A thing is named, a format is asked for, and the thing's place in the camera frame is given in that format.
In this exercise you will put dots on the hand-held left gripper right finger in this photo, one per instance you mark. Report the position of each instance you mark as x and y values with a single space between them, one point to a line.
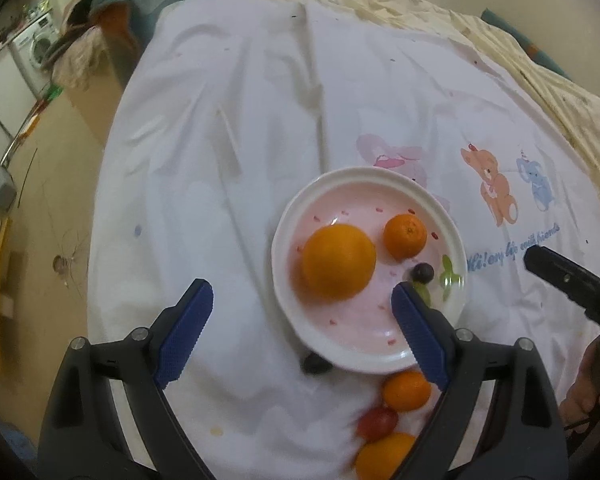
420 340

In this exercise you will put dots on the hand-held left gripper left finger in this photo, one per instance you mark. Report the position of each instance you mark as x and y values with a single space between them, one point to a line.
185 336

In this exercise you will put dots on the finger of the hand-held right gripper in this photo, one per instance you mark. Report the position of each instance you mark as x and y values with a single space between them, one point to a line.
575 282

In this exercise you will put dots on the white plate with pink specks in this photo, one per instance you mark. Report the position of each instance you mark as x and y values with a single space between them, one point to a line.
340 200

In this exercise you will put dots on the person's right hand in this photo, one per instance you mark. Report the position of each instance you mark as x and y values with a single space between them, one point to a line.
580 400

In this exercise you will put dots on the green grape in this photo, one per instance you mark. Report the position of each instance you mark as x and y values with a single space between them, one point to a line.
423 292

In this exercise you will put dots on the small mandarin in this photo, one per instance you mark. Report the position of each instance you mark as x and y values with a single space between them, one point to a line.
405 390
405 236

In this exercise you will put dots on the red cherry tomato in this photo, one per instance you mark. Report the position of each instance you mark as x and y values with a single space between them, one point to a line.
377 422

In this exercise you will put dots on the large orange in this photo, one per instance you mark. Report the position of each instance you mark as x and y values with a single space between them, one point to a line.
337 262

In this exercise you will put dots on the medium orange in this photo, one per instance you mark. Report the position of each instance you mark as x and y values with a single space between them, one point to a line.
385 456

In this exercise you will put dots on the white printed blanket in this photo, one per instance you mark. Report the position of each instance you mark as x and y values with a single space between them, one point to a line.
220 160

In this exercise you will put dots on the grey box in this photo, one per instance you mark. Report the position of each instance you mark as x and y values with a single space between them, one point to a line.
1 187

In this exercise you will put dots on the teal cloth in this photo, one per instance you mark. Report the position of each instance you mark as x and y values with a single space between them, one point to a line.
530 42

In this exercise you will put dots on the white washing machine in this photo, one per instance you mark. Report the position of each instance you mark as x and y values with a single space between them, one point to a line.
35 47

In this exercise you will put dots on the pile of clothes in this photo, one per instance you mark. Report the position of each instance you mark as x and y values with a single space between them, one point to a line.
100 20

